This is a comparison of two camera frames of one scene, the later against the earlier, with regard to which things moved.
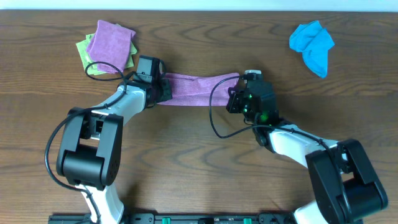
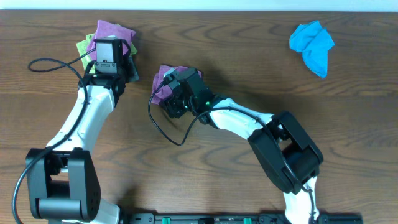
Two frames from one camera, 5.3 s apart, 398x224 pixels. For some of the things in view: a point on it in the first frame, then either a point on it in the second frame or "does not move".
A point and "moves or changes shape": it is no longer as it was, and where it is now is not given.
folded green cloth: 83,46 does not move
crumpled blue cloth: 313,41 does not move
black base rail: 182,218 does not move
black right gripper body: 239,104 → 177,106
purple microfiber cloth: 197,91 moves or changes shape
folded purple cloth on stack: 111,43 does not move
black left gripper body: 165,90 → 128,50
